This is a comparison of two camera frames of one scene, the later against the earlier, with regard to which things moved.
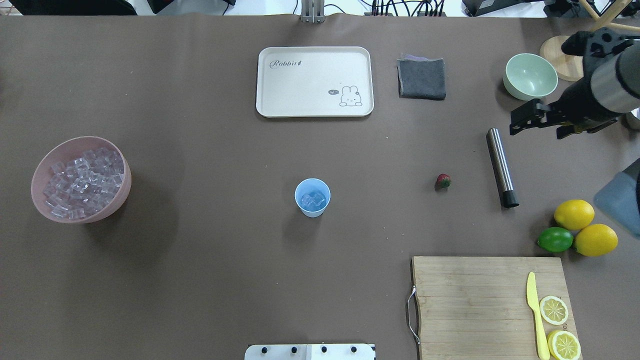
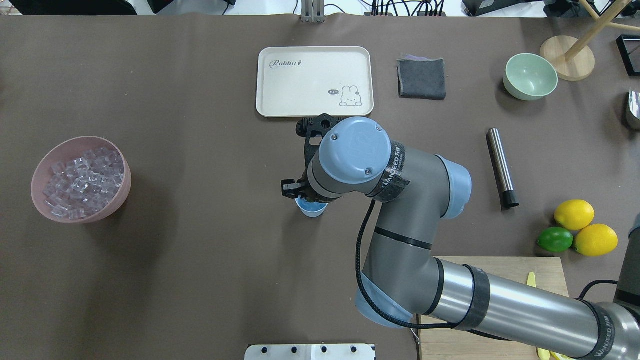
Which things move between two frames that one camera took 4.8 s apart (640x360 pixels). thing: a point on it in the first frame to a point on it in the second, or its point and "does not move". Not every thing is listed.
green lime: x=555 y=239 does not move
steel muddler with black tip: x=500 y=169 does not move
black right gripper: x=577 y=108 to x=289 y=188
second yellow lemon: x=596 y=239 does not move
